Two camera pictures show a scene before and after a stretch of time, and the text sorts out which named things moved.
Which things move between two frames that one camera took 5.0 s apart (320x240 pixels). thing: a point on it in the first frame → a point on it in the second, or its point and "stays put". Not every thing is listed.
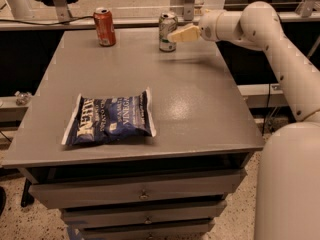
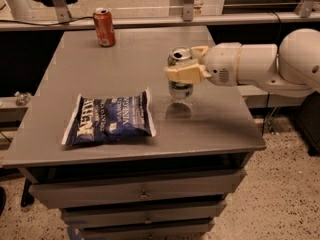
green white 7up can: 168,21 → 176,55
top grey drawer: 137,191 stays put
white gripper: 207,26 → 221,63
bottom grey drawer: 188,230 stays put
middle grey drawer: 93,216 stays put
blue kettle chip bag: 102,120 stays put
